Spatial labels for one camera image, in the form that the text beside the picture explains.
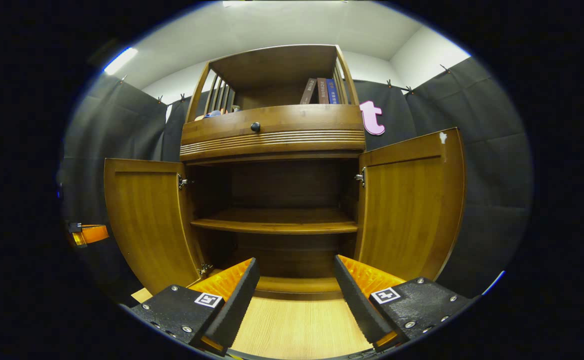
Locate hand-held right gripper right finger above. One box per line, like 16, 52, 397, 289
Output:
334, 254, 473, 350

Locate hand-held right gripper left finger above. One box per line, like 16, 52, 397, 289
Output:
131, 257, 261, 357

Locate wooden shoe cabinet door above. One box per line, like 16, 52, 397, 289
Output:
104, 158, 207, 296
354, 127, 467, 282

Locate wooden double-door shoe cabinet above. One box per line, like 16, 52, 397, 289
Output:
104, 44, 467, 301

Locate wooden inner cabinet shelf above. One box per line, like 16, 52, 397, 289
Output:
191, 207, 358, 235

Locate wooden ribbed cabinet drawer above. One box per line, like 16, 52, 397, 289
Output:
180, 104, 367, 162

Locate ceiling light strip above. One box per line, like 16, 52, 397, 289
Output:
103, 46, 139, 76

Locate black backdrop cloth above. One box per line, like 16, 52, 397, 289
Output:
59, 56, 532, 306

